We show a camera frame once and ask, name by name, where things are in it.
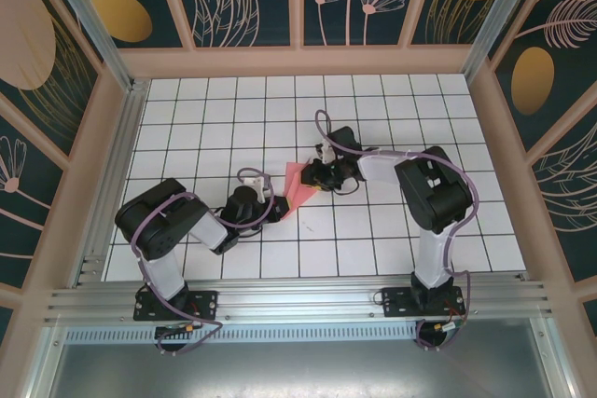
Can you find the aluminium corner post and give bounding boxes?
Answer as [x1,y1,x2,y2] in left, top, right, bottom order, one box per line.
[39,0,136,91]
[464,0,549,85]

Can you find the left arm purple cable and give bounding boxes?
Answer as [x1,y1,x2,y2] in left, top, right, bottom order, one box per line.
[130,168,271,358]

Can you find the pink paper sheet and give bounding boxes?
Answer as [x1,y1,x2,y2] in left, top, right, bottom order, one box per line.
[281,162,321,221]

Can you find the long aluminium frame rail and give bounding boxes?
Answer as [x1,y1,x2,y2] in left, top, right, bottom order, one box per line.
[44,279,559,324]

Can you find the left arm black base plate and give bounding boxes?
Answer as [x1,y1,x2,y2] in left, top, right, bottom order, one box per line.
[133,289,219,323]

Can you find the slotted metal cable duct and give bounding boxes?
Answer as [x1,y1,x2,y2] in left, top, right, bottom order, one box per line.
[64,326,421,344]

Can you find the grey sheet metal panel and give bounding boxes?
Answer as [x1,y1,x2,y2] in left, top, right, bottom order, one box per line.
[36,316,576,398]

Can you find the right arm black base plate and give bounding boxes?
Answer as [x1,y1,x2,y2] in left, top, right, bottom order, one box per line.
[381,285,467,320]

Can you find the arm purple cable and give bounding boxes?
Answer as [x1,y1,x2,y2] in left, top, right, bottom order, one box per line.
[130,168,271,358]
[314,110,480,353]

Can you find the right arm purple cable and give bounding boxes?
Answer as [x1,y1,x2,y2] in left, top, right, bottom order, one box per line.
[314,110,480,353]

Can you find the aluminium side rail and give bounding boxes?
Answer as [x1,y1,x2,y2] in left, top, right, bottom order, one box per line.
[72,79,151,288]

